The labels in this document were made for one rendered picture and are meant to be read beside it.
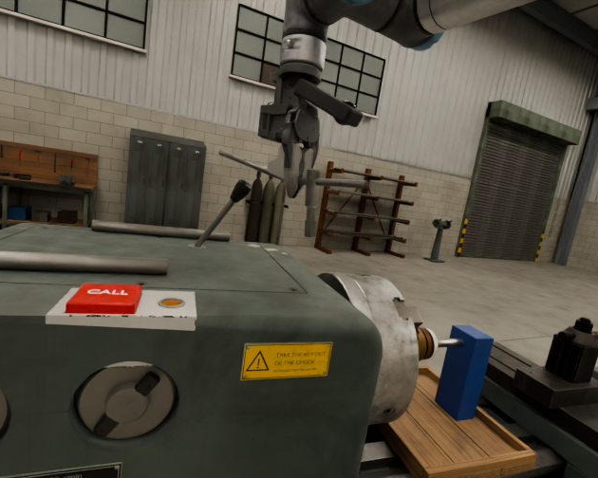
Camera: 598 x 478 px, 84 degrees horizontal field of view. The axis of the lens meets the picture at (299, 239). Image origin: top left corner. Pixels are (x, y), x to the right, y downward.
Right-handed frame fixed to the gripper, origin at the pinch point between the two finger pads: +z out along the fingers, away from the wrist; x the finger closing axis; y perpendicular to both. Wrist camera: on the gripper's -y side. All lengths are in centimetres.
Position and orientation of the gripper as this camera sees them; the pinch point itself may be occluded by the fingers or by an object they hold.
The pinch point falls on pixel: (296, 191)
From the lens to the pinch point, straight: 58.5
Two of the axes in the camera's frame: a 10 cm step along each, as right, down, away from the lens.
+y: -8.2, -1.8, 5.5
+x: -5.6, 0.5, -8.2
